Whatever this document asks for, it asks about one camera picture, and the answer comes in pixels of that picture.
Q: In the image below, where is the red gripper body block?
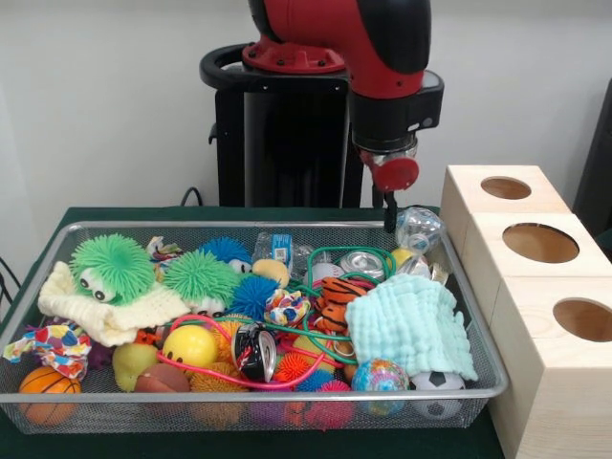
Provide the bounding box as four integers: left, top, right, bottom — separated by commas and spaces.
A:
361, 150, 423, 193

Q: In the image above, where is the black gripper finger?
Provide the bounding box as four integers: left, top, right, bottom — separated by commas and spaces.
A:
382, 189, 399, 235

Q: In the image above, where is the crushed clear plastic bottle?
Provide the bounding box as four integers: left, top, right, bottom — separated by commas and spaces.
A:
395, 206, 446, 252

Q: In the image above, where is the wooden box with three holes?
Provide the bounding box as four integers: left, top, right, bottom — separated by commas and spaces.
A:
438, 164, 612, 459

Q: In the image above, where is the tiger striped plush toy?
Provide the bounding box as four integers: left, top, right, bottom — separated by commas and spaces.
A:
315, 276, 374, 335

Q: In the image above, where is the light blue muslin cloth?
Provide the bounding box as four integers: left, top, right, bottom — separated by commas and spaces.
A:
344, 274, 479, 383

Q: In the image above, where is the blue spiky ball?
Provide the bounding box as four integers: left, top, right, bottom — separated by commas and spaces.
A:
233, 275, 282, 324

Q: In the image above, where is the globe print ball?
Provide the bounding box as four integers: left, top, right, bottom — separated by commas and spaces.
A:
352, 358, 411, 416

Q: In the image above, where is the black upright panel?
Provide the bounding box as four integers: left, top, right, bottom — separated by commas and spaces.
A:
572, 76, 612, 235

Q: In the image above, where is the small green spiky toy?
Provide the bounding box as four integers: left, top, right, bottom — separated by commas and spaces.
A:
164, 251, 243, 317

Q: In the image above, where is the yellow smiley ball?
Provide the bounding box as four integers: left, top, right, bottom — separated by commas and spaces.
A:
161, 326, 219, 370

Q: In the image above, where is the dark green tablecloth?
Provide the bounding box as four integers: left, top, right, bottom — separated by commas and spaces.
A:
0, 205, 508, 459

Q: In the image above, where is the large green spiky toy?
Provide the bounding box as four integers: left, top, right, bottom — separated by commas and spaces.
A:
70, 233, 157, 307

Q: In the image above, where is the cream knitted cloth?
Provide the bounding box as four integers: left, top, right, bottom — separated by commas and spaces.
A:
38, 260, 192, 348

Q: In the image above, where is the colourful spotted cloth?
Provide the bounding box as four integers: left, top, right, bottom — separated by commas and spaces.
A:
2, 322, 93, 382

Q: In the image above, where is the orange basketball toy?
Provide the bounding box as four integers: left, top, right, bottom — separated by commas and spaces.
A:
18, 366, 82, 426

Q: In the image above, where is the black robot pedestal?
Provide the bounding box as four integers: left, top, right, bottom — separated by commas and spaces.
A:
199, 43, 383, 208

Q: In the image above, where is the thin black cable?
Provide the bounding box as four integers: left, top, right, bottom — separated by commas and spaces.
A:
180, 186, 206, 208

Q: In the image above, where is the wire mesh bin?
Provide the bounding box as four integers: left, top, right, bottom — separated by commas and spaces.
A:
0, 220, 509, 435

